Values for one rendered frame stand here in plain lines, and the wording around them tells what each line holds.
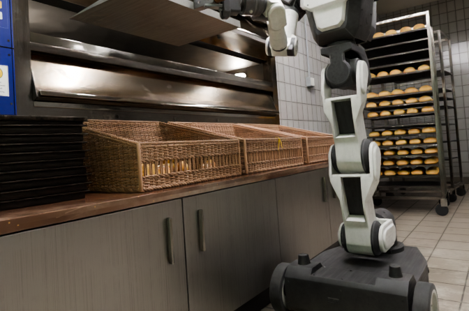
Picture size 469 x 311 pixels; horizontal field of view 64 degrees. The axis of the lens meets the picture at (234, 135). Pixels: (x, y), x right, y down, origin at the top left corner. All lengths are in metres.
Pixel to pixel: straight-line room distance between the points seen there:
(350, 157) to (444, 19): 4.78
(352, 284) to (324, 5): 1.07
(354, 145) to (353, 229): 0.35
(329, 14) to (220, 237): 0.97
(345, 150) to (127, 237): 0.93
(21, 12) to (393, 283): 1.63
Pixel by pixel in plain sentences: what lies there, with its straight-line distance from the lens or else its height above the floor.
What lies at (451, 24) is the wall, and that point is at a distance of 6.19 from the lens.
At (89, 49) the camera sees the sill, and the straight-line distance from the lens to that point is 1.73.
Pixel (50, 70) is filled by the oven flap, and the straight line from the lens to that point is 1.63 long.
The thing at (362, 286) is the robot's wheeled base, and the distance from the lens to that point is 1.48.
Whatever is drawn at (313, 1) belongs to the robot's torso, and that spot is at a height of 1.27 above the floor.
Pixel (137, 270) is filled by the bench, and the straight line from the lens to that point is 1.13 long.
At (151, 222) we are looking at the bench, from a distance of 1.14.
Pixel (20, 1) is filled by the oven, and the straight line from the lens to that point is 1.64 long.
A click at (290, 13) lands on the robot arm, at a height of 1.27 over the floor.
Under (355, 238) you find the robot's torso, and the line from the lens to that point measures 1.67.
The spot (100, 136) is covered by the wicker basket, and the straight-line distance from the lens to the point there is 1.30.
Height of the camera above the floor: 0.69
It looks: 2 degrees up
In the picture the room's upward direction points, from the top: 4 degrees counter-clockwise
